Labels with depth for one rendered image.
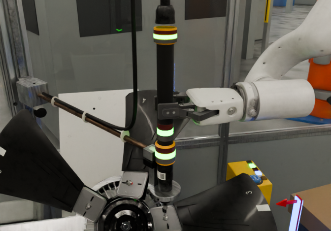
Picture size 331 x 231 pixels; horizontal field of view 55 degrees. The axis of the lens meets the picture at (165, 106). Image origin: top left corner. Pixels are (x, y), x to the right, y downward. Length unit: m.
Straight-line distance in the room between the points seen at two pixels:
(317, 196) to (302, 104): 0.61
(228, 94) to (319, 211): 0.66
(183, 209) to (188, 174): 0.81
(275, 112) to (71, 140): 0.62
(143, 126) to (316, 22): 0.46
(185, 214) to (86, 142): 0.41
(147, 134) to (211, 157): 0.83
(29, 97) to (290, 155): 1.29
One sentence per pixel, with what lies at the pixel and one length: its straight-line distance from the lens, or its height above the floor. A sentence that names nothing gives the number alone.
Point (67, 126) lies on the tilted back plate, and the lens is 1.05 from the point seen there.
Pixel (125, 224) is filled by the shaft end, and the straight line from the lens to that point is 0.72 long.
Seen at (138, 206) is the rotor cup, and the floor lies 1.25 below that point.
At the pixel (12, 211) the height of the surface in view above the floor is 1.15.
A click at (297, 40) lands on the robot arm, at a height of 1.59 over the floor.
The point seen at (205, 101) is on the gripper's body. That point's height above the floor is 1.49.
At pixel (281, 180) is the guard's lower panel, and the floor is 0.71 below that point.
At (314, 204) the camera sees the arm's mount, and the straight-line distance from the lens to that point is 1.23.
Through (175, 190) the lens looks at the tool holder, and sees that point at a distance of 0.74.
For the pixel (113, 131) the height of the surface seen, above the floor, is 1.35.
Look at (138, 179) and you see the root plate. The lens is 0.78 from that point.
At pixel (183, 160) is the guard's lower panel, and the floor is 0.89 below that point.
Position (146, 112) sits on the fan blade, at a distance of 0.85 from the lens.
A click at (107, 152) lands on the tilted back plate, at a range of 1.02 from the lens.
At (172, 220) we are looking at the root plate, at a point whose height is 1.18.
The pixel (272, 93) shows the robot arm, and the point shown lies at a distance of 0.69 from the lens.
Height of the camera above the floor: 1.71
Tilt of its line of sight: 22 degrees down
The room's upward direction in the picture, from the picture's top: straight up
